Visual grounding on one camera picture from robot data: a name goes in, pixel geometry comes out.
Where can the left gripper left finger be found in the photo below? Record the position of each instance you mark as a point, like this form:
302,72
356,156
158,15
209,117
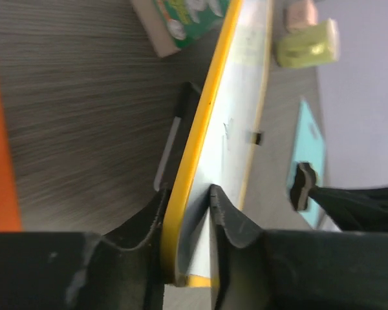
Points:
86,270

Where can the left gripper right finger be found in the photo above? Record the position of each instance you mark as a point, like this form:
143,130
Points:
254,268

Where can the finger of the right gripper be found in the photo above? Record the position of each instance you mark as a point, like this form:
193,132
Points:
363,210

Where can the whiteboard with orange frame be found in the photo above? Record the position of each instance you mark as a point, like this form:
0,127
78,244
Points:
221,141

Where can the teal cutting board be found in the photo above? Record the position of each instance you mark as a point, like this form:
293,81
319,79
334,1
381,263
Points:
309,146

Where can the yellow-green mug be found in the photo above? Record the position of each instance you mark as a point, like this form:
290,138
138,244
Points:
310,47

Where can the pink cube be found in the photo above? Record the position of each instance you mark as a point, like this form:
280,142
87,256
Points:
301,15

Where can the orange illustrated book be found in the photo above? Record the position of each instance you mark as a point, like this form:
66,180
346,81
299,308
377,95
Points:
172,25

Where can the whiteboard wire stand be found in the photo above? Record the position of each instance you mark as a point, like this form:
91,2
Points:
184,113

